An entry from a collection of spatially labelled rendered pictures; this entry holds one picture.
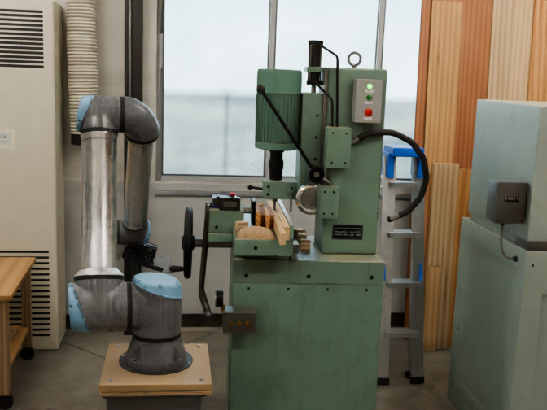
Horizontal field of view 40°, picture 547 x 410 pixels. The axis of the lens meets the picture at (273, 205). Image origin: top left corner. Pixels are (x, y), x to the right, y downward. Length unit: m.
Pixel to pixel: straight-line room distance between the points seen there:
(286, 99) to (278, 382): 1.09
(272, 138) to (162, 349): 0.96
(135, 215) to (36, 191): 1.31
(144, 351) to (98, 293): 0.23
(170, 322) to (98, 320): 0.22
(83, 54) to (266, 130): 1.42
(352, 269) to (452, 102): 1.69
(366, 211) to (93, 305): 1.17
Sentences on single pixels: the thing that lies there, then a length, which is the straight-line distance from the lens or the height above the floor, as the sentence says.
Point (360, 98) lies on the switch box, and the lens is 2.79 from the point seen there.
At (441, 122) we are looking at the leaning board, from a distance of 4.25.
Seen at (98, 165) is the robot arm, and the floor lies 1.19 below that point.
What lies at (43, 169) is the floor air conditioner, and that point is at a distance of 3.94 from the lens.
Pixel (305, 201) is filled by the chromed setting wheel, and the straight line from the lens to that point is 2.84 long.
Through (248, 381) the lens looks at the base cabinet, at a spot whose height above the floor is 0.32.
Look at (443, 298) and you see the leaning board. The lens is 4.26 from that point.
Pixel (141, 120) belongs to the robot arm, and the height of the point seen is 1.33.
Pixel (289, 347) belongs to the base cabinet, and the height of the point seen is 0.46.
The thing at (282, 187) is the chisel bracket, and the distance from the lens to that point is 2.92.
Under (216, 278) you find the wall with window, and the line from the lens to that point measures 4.31.
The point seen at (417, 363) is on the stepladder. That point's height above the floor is 0.10.
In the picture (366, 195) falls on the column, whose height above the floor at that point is 1.04.
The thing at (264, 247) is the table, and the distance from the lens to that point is 2.67.
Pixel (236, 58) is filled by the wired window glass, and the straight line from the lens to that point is 4.23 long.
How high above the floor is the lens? 1.49
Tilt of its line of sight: 10 degrees down
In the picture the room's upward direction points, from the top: 2 degrees clockwise
